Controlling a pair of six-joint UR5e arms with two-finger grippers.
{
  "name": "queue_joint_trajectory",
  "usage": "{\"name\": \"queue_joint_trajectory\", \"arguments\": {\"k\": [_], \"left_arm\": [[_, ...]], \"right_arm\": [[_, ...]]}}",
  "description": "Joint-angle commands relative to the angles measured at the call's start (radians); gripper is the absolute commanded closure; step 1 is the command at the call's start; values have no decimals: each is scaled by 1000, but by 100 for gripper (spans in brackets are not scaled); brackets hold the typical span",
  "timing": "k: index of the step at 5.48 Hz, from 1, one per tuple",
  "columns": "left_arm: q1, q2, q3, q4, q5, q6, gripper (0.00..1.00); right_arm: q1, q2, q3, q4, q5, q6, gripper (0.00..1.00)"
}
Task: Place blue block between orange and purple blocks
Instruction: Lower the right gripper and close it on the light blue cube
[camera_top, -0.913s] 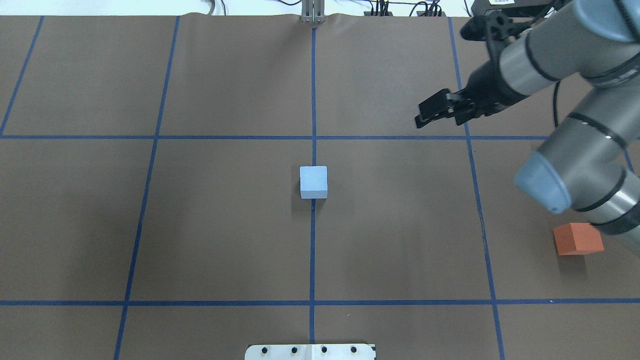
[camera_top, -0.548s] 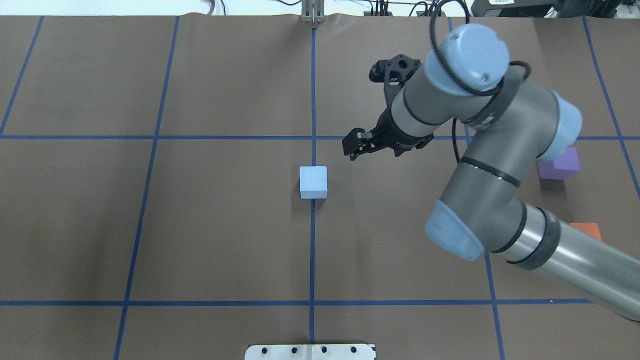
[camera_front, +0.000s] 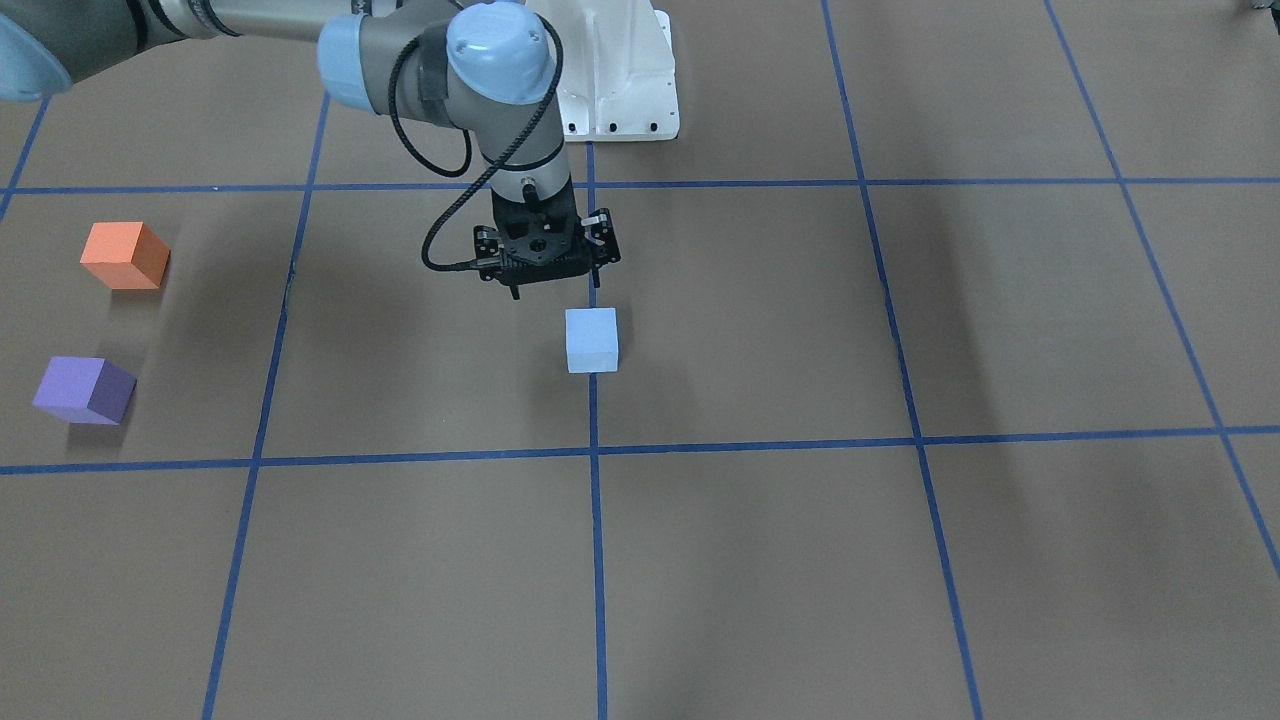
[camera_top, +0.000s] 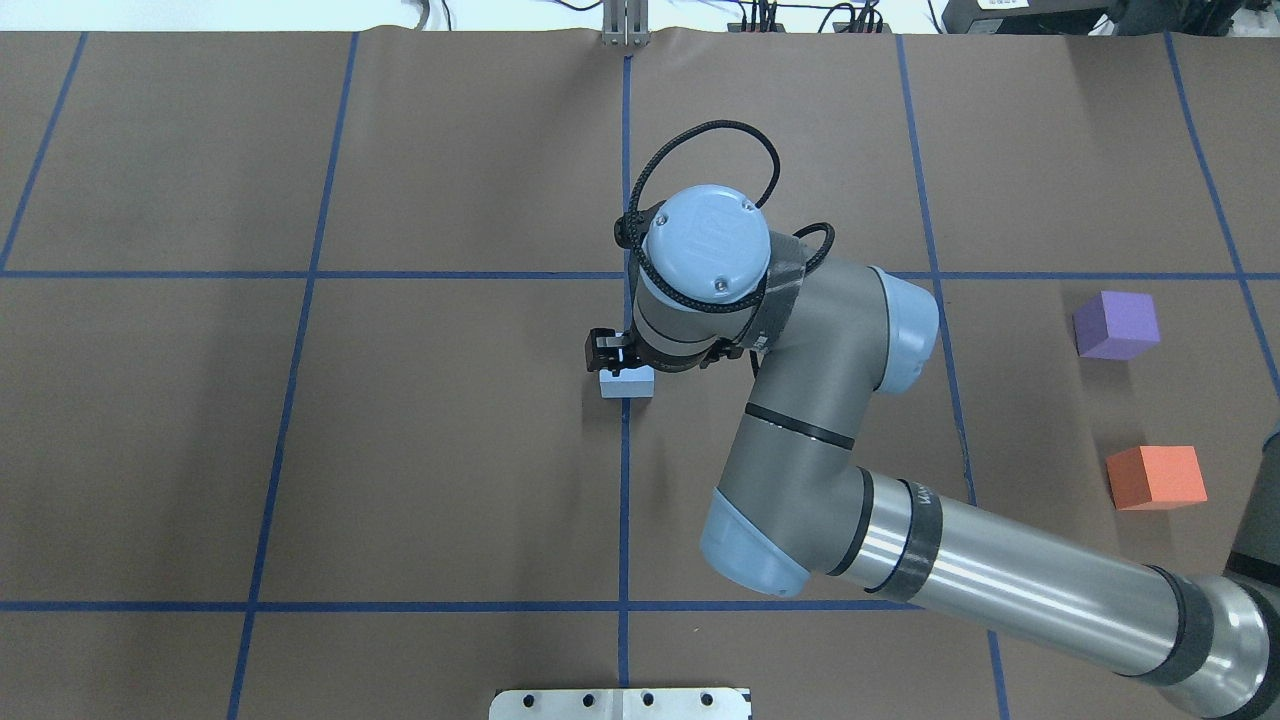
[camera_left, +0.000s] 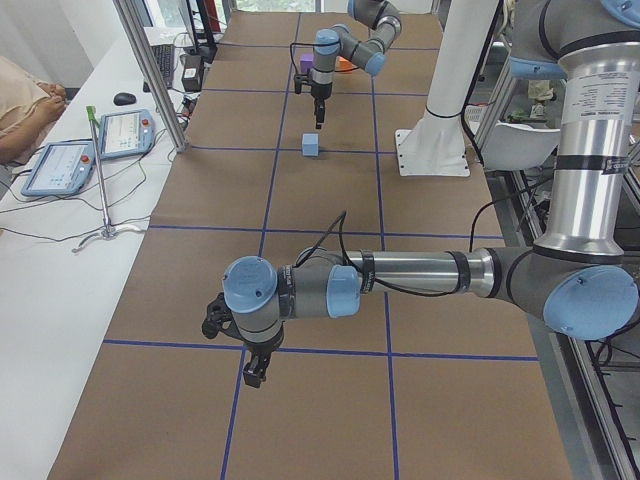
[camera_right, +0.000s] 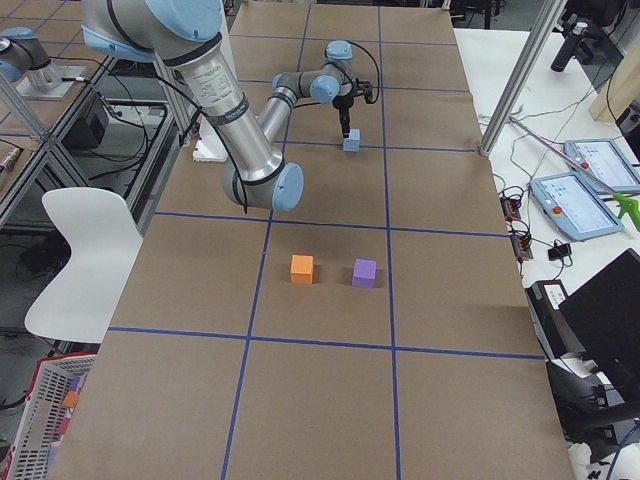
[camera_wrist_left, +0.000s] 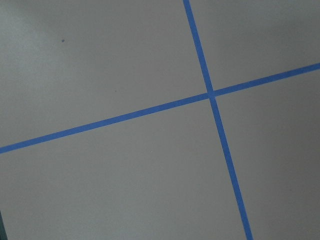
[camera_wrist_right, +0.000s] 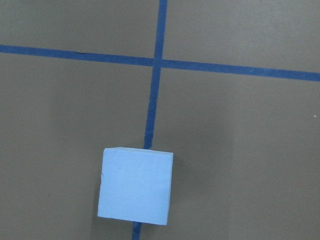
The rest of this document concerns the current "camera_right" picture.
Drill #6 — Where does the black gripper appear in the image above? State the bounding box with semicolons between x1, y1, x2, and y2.
332;94;354;138

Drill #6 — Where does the light blue foam block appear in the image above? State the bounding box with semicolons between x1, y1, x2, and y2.
342;128;361;153

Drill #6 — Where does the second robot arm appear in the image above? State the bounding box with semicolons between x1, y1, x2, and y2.
1;27;85;99

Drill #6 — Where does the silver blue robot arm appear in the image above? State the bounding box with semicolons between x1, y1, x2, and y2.
82;0;355;211

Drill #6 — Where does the orange foam block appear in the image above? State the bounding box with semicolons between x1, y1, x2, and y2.
290;254;314;284

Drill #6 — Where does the purple foam block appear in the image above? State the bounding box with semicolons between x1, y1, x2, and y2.
352;258;377;288

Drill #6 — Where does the orange terminal block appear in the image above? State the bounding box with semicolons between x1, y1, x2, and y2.
500;196;522;222

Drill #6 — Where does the front teach pendant tablet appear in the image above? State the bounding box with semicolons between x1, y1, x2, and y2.
530;173;624;241

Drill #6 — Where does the teach pendant tablet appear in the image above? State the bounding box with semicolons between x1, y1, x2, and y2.
564;139;639;194
530;173;624;241

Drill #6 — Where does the black cylindrical device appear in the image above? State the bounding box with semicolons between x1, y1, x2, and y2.
550;21;588;72

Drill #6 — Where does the black box under table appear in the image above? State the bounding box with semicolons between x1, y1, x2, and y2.
62;96;109;150

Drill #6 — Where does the rear teach pendant tablet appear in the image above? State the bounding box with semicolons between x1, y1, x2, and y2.
564;139;639;194

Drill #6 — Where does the white plastic chair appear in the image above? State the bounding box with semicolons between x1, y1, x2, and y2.
25;187;143;344

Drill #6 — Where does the green spray nozzle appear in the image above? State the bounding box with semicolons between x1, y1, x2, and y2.
613;193;640;231

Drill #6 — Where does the white perforated basket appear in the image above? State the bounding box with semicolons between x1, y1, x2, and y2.
2;353;96;479

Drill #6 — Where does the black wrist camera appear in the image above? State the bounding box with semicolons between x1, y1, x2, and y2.
353;78;377;105

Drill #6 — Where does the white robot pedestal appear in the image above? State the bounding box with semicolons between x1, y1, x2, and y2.
193;113;228;163

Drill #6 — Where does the aluminium frame post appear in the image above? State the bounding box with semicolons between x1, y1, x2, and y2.
478;0;567;157

